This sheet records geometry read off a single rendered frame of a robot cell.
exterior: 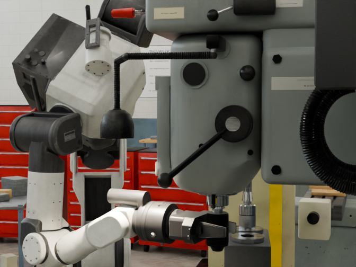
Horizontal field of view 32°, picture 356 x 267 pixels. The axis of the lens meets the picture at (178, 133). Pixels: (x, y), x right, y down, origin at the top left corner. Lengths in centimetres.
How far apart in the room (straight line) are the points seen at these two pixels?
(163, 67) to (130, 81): 896
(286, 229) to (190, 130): 190
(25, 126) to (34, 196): 17
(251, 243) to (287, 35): 66
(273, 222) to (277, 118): 192
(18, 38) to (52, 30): 989
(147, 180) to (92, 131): 445
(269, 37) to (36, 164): 69
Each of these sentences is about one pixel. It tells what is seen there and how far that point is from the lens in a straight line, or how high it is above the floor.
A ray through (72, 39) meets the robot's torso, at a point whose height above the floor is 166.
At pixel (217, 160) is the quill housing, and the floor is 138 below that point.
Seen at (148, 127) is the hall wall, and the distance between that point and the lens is 1068.
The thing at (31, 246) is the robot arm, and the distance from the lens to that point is 157.
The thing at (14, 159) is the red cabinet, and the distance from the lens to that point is 662.
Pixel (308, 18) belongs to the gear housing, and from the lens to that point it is 117.
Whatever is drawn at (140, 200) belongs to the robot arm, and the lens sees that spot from 137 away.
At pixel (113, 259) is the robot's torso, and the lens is 198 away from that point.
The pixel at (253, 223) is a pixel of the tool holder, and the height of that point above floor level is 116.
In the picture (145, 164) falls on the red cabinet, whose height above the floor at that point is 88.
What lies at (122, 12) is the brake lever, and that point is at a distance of 145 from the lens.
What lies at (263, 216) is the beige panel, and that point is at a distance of 306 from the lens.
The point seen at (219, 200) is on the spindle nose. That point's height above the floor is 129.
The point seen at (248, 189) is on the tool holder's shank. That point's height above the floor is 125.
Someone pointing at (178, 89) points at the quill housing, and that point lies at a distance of 122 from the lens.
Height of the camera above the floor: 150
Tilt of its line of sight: 3 degrees down
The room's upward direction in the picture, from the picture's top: straight up
